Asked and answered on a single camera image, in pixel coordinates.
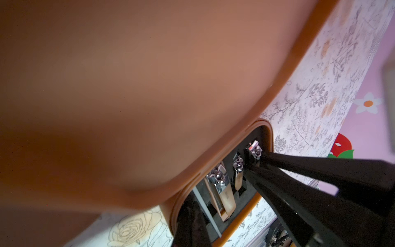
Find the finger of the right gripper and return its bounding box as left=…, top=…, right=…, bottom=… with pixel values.
left=244, top=166, right=395, bottom=247

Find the dark brown nail clipper case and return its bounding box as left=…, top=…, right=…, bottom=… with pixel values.
left=1, top=1, right=337, bottom=247

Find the small metal tool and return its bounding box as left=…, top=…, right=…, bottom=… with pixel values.
left=246, top=140, right=262, bottom=167

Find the brown nail file sleeve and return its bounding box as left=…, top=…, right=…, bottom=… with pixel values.
left=205, top=162, right=236, bottom=222

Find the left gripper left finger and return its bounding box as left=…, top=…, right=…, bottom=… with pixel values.
left=172, top=198, right=196, bottom=247

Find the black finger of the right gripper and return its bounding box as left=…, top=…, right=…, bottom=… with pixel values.
left=261, top=152, right=395, bottom=198

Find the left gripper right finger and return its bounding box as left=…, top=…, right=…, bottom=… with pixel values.
left=192, top=206, right=212, bottom=247

